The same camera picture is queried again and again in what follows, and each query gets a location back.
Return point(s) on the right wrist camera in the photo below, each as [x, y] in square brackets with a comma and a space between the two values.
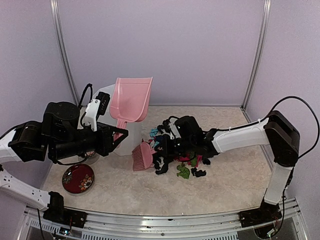
[170, 127]

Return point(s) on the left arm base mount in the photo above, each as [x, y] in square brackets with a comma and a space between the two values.
[57, 212]

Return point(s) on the translucent white plastic bin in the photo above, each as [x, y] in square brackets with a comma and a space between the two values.
[134, 128]

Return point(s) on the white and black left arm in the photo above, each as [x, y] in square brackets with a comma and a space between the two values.
[56, 137]

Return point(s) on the red floral lacquer bowl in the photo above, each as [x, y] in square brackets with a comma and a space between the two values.
[78, 178]

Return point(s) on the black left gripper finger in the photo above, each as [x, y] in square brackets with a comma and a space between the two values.
[113, 130]
[116, 145]

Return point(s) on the aluminium front rail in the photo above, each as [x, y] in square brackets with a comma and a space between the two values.
[108, 226]

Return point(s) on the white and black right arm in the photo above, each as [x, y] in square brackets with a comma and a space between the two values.
[235, 180]

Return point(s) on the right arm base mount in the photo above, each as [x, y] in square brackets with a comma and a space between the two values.
[263, 214]

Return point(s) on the pile of coloured paper scraps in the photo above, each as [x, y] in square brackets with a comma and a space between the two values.
[161, 158]

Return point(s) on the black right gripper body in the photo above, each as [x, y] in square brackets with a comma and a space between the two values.
[184, 147]

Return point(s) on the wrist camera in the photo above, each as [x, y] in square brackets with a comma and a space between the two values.
[170, 127]
[95, 108]

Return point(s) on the pink plastic dustpan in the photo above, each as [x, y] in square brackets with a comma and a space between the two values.
[130, 100]

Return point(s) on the black paper scrap right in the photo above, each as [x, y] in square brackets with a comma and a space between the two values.
[198, 173]

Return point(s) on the light blue paper scrap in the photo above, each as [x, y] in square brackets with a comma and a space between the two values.
[153, 132]

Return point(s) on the red patterned glass bowl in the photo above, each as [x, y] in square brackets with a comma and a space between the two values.
[90, 156]

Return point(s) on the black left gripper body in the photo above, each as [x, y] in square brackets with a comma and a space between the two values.
[102, 147]

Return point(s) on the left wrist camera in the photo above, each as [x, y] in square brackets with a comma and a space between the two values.
[95, 108]

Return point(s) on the pink hand brush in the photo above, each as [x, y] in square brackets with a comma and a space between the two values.
[142, 157]

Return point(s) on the green paper scrap near dustpan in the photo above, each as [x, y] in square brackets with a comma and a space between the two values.
[183, 171]

